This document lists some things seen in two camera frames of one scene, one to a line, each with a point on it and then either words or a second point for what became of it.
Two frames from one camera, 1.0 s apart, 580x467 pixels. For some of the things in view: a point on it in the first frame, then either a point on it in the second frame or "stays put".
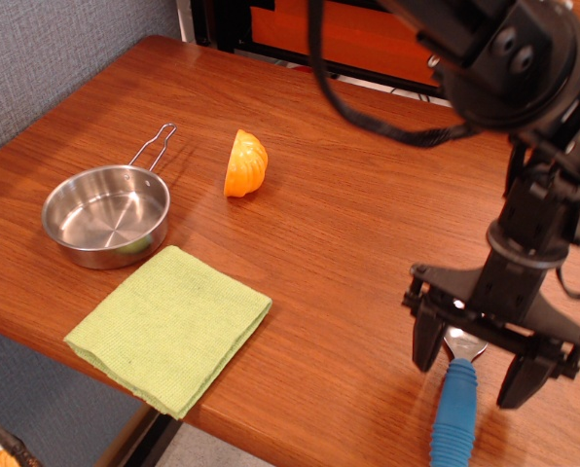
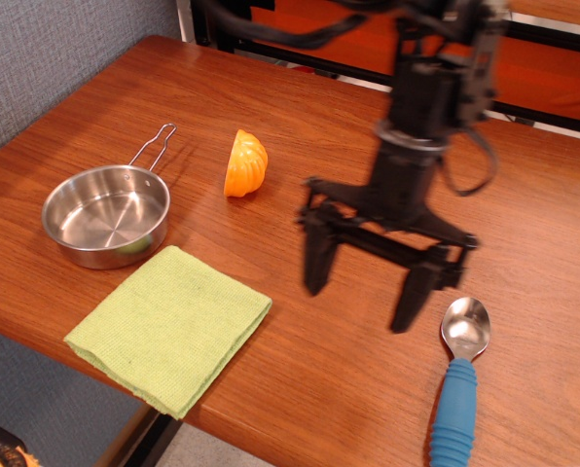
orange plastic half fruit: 246,166 stays put
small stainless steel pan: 114,216 stays put
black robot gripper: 501,303 → 386,216
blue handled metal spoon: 453,435 stays put
